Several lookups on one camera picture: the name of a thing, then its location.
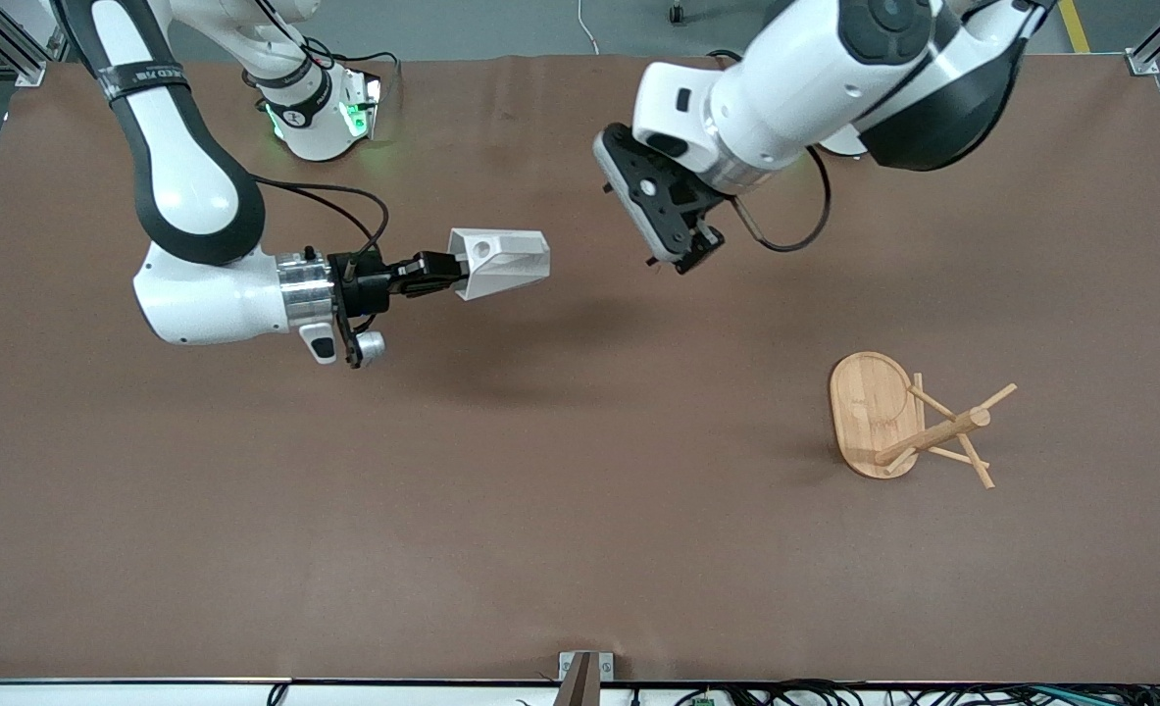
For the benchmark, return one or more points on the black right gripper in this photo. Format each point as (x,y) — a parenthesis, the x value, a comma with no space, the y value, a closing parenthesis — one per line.
(369,281)

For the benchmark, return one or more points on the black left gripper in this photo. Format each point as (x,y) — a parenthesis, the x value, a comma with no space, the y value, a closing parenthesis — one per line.
(699,239)

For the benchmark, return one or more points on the white faceted cup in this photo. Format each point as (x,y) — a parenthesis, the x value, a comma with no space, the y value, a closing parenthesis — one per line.
(511,260)

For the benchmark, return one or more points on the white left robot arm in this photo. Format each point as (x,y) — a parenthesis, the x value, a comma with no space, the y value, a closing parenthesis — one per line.
(795,88)

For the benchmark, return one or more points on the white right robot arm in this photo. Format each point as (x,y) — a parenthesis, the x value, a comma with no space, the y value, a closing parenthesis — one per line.
(192,186)

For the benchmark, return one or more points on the wooden cup rack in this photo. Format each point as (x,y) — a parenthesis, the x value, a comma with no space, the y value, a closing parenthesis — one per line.
(869,412)

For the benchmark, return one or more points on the brown table cover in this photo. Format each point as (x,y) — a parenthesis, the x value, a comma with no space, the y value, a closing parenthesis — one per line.
(540,490)

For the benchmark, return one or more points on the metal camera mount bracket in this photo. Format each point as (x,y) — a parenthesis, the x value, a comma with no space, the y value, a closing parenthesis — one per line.
(584,677)

